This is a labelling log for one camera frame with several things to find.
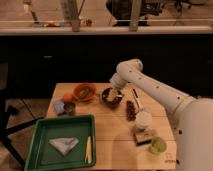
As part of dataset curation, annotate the silver fork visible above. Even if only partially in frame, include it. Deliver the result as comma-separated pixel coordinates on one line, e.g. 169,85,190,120
104,95,123,101

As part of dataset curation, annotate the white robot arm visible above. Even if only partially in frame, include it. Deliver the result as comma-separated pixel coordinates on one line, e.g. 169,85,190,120
110,59,213,171

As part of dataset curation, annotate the dark brown bowl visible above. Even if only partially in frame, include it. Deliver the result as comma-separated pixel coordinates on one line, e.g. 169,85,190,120
101,88,123,109

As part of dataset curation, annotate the orange bowl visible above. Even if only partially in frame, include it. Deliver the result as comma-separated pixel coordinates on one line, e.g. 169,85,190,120
73,83,96,102

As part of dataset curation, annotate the green item in orange bowl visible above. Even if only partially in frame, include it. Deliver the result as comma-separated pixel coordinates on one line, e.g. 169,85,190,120
79,88,90,99

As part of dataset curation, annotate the white cup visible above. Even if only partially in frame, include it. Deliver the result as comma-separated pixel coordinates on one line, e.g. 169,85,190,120
135,111,152,130

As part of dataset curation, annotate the small metal cup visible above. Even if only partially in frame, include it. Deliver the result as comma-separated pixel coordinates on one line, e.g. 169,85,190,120
64,103,76,115

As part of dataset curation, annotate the orange fruit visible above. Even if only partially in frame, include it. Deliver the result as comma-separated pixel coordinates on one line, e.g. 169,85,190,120
62,93,73,103

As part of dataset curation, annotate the blue sponge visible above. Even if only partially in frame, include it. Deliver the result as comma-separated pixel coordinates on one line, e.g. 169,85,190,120
53,100,65,115

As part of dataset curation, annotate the green cup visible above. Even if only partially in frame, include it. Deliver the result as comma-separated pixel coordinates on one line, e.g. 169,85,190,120
149,137,167,155

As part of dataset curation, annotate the green plastic tray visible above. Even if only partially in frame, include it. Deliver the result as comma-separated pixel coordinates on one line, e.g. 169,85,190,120
24,115,96,171

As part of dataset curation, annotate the folded grey cloth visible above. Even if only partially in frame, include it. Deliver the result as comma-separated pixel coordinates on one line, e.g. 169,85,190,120
49,137,79,156

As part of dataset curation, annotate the black chair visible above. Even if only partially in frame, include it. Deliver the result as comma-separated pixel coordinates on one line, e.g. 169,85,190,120
0,63,44,168

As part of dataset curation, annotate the black handled knife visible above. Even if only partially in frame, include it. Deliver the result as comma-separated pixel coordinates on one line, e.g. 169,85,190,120
132,88,143,110

